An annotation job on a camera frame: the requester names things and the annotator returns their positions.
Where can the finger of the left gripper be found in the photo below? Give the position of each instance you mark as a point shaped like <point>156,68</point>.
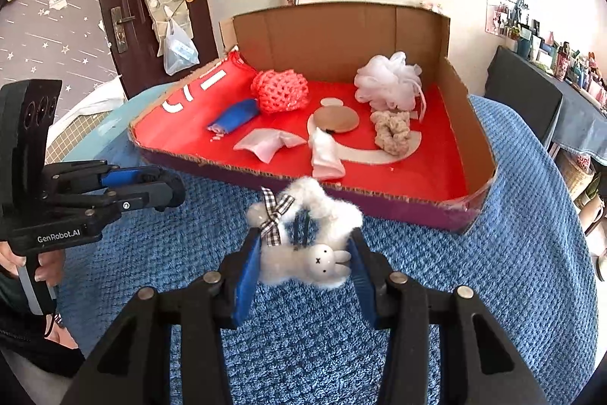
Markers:
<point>95,174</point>
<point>157,195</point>

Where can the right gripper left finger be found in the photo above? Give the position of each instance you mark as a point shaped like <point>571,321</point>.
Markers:
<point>131,362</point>

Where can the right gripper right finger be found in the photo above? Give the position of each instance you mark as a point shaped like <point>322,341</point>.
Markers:
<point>478,363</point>

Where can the blue sponge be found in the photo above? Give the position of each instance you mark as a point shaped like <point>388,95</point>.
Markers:
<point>234,117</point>

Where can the white sachet packet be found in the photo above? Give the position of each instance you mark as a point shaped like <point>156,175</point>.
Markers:
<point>265,142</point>

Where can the white fluffy star bunny plush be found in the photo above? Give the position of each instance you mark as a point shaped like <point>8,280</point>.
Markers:
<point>304,235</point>

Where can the red foam net sleeve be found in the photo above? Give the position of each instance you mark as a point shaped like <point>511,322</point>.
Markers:
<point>277,92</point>

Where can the white cloth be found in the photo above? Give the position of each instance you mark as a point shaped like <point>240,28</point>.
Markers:
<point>325,162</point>

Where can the beige crochet scrunchie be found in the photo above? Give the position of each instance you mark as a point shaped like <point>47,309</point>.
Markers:
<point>392,131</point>

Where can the person's left hand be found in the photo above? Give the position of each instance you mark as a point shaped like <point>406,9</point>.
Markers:
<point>50,269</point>

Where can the plastic bag on door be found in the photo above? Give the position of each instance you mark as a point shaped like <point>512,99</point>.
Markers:
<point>178,50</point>

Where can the wicker basket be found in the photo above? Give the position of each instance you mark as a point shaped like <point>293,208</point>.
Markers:
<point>576,178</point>

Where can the red-lined cardboard box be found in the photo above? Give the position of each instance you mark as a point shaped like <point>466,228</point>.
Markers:
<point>442,182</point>

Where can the white mesh bath pouf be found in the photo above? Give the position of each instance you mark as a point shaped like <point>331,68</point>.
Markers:
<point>391,84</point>

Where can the table with blue cloth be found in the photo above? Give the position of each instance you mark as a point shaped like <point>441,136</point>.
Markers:
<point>581,127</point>

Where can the black chair back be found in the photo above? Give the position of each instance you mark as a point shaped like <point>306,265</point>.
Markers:
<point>514,82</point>

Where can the wall mirror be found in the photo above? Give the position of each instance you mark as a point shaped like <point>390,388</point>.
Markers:
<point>507,18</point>

